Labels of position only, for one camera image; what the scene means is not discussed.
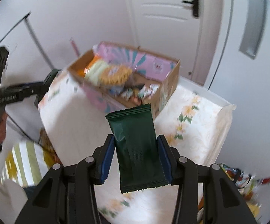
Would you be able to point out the pink handled tool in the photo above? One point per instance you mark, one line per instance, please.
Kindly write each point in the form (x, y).
(75, 47)

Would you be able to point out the cardboard box with pink lining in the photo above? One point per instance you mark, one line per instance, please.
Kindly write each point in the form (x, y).
(148, 68)

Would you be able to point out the yellow potato chips bag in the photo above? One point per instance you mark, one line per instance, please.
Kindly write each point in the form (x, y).
(253, 204)

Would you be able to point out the white panel door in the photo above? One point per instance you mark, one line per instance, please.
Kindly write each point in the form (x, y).
(169, 28)

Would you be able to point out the orange snack packet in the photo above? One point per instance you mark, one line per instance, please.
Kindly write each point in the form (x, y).
(84, 71)

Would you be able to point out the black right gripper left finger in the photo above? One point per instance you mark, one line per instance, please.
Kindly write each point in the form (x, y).
(66, 193)

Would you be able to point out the black door handle lock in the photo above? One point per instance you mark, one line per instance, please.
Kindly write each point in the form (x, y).
(195, 7)

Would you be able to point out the white wardrobe with recessed handle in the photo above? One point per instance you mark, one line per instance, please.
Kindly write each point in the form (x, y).
(243, 78)

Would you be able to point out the yellow waffle chips bag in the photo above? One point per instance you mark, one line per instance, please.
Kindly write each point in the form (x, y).
(115, 75)

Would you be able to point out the floral cream tablecloth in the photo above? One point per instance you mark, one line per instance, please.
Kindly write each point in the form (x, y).
(194, 120)

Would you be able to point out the white red small sachet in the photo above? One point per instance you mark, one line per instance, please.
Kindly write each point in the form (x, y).
(146, 92)

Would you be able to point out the dark green snack packet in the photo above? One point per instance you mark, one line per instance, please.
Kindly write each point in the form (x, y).
(136, 148)

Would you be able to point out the pale yellow snack packet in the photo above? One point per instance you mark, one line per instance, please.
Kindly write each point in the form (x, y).
(94, 72)

